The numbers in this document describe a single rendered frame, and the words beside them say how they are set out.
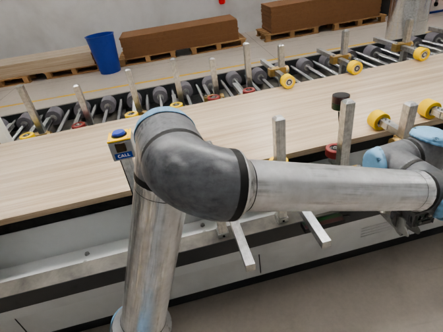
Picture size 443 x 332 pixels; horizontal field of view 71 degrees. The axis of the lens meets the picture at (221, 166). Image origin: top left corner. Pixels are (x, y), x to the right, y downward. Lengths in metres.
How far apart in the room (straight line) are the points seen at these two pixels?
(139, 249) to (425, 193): 0.58
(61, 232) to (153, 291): 0.85
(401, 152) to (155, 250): 0.61
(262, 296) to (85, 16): 7.46
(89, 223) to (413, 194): 1.21
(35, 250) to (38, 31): 7.44
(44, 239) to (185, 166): 1.19
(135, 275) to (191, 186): 0.34
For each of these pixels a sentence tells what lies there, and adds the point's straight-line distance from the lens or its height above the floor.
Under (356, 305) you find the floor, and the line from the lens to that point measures 1.97.
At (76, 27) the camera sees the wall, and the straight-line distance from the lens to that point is 8.48.
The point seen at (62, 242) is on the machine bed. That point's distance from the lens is 1.57.
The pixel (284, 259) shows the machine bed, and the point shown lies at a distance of 1.87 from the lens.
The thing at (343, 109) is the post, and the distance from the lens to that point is 1.17.
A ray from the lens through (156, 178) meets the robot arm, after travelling 0.47.
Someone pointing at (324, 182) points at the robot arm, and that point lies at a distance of 0.55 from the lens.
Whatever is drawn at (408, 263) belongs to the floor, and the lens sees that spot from 2.22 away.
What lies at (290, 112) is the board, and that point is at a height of 0.90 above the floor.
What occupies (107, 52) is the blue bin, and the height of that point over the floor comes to 0.41.
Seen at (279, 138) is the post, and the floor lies 1.09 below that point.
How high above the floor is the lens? 1.63
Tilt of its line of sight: 34 degrees down
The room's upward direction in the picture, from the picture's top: 9 degrees counter-clockwise
